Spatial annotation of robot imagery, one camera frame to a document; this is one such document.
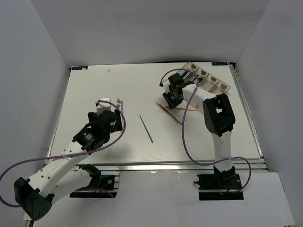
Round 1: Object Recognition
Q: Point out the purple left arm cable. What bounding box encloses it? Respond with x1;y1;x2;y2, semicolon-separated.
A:
0;100;126;208

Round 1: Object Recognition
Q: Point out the blue corner marker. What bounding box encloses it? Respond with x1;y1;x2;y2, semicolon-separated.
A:
212;61;228;66
71;66;88;70

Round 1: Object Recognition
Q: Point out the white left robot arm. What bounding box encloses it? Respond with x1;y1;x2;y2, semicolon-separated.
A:
14;110;123;221

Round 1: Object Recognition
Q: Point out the right blue corner marker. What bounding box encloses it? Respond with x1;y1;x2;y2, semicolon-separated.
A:
212;61;228;66

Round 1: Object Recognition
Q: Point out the green handled fork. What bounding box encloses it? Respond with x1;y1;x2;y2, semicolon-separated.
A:
116;96;122;109

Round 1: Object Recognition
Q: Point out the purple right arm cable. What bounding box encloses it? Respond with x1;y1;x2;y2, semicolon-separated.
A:
159;68;251;194

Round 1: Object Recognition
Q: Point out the left blue corner marker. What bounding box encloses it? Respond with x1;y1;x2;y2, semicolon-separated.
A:
71;66;88;70

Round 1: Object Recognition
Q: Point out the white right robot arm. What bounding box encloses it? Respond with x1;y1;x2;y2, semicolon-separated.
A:
160;73;235;189

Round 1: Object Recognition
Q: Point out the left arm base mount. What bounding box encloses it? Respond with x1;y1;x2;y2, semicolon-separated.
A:
70;164;120;199

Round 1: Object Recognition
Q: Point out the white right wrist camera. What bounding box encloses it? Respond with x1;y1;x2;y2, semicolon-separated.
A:
159;79;171;94

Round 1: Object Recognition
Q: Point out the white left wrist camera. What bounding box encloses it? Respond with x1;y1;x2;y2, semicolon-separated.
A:
95;98;111;116

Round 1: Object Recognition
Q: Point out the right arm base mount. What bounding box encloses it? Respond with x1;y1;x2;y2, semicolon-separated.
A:
193;174;244;201

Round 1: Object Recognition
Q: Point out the aluminium table edge rail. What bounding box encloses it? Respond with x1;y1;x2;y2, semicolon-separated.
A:
44;155;269;172

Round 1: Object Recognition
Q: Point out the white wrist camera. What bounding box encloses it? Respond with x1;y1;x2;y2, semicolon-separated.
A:
95;98;111;116
159;79;171;94

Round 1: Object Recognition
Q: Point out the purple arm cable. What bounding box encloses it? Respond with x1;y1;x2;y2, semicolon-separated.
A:
159;68;251;194
0;100;126;208

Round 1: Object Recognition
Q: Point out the smoky clear divided organizer tray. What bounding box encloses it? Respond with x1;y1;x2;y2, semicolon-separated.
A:
177;61;231;94

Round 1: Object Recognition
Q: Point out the orange chopstick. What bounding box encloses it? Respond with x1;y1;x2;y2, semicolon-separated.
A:
156;102;179;124

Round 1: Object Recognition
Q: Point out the orange chopstick crosswise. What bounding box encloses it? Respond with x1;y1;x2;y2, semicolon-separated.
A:
175;107;198;112

